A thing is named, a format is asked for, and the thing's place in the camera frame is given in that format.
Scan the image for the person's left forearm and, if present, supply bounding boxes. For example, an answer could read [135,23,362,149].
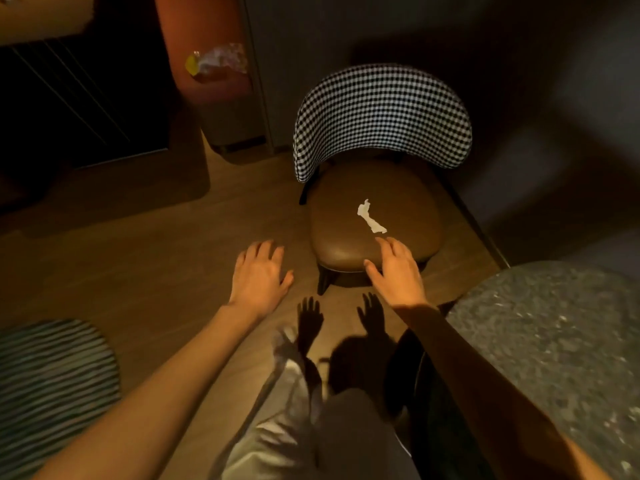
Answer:
[32,304,266,480]

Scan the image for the clear plastic wrapper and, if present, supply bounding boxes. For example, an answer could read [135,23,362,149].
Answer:
[185,43,249,78]

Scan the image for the wooden square table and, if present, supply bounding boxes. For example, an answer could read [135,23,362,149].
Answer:
[0,0,173,171]

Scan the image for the person's right hand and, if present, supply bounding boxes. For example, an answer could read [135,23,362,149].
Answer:
[363,237,431,311]

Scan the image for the grey stone round table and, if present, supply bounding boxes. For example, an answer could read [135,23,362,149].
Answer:
[409,261,640,480]

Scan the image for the white tissue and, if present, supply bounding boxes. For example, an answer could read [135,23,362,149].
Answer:
[356,198,389,235]

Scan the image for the person's right forearm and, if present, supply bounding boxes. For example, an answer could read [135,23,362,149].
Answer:
[395,302,613,480]

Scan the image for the striped blue-green rug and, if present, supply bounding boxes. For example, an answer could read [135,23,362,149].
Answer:
[0,318,121,480]

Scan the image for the person's white trousers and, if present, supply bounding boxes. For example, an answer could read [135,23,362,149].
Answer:
[209,324,421,480]

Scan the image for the grey-blue back dining chair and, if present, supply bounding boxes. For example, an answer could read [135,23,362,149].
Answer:
[292,63,473,295]

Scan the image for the person's left hand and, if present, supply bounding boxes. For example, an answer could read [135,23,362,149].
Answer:
[227,239,295,321]

